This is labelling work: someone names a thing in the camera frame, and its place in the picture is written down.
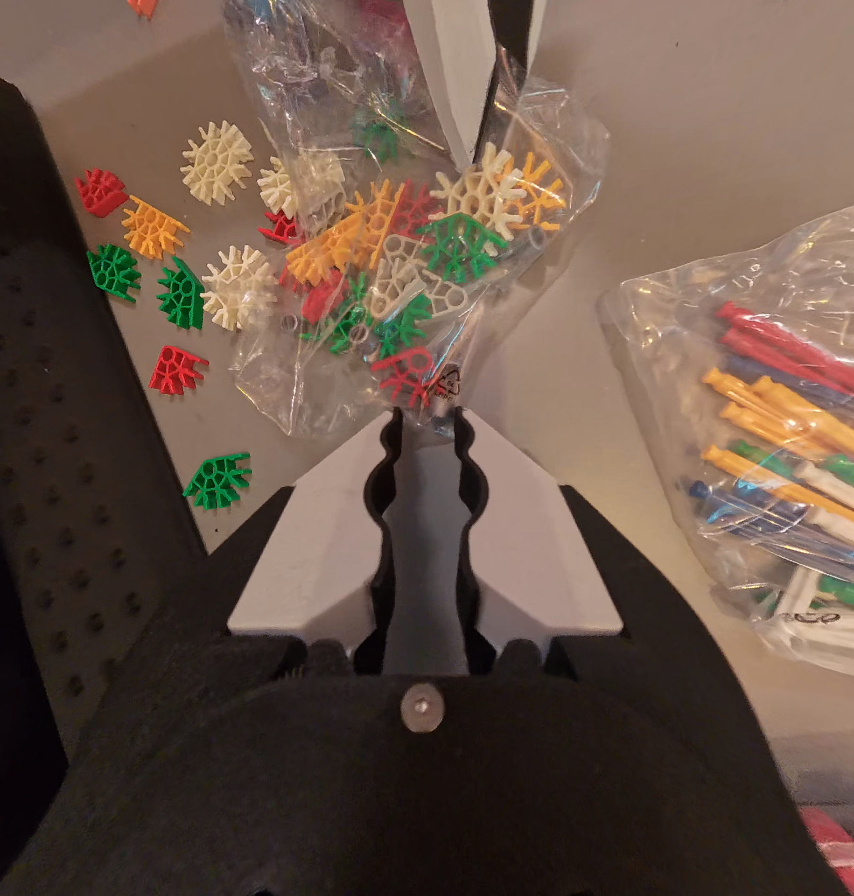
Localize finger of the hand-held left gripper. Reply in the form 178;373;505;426
406;0;505;170
507;0;549;79

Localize clear bag of colourful rods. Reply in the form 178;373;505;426
598;203;854;676

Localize clear bag of red wheels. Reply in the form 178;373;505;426
794;805;854;896

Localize clear bag of snowflake connectors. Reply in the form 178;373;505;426
223;0;610;441

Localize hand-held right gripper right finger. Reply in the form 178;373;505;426
454;408;624;672

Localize scattered loose plastic connectors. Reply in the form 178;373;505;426
75;120;298;510

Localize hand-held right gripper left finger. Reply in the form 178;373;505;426
227;408;404;673

